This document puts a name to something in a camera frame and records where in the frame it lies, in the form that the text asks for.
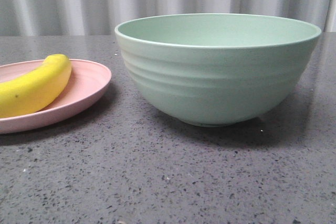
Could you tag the yellow banana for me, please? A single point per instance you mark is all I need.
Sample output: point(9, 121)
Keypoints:
point(36, 89)

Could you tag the green ribbed bowl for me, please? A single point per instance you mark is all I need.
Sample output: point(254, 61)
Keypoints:
point(212, 69)

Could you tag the pink plate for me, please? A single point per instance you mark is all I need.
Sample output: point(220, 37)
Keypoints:
point(88, 82)

